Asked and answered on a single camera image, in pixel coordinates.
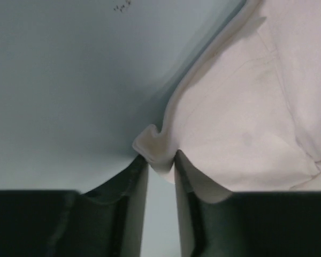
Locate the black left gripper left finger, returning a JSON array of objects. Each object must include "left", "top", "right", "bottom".
[{"left": 0, "top": 156, "right": 148, "bottom": 256}]

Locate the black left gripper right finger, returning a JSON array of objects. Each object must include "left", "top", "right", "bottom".
[{"left": 174, "top": 150, "right": 321, "bottom": 256}]

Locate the white t shirt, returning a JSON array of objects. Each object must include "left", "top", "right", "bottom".
[{"left": 133, "top": 1, "right": 321, "bottom": 191}]

